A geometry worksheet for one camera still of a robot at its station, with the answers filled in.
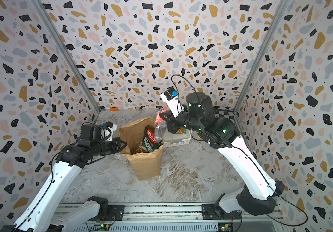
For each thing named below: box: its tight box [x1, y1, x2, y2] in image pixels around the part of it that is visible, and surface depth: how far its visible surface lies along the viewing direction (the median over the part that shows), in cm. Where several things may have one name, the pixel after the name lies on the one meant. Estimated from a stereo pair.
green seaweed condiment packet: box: [134, 124, 164, 154], surface depth 84 cm
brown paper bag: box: [119, 116, 164, 181], surface depth 71 cm
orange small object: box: [109, 106, 119, 112], surface depth 126 cm
